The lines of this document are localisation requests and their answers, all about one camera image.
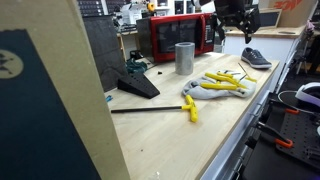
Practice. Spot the storage bin rack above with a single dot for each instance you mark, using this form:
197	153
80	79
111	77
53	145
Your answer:
90	7

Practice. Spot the red and black microwave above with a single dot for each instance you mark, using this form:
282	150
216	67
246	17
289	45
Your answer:
180	36

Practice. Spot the grey canvas sneaker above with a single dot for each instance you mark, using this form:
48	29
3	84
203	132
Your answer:
255	58

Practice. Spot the white side table wooden top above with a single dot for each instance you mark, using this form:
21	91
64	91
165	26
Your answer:
280	46

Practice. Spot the framed blackboard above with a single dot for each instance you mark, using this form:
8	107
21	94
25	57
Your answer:
270	19

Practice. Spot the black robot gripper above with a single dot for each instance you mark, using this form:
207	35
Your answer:
235	15

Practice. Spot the cardboard box red print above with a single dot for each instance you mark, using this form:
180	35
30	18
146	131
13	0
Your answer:
293	11

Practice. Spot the black wedge hex key stand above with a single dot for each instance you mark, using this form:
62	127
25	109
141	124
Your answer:
138	86

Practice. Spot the aluminium hollow cylinder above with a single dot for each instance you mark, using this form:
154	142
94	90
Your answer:
185	60

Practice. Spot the white machine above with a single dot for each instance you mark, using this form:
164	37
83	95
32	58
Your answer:
131	13

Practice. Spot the black perforated mounting platform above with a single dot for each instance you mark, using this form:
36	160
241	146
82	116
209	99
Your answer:
300	133

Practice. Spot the dark grey mesh panel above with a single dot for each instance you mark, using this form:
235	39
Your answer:
103	50

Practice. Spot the grey crumpled cloth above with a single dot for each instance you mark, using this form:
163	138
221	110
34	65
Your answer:
200	93

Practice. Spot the small black bit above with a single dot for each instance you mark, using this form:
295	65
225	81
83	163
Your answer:
160	72

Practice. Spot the black tripod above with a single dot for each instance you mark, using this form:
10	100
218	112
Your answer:
305	46

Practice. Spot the large cardboard box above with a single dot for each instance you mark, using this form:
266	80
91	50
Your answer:
83	100

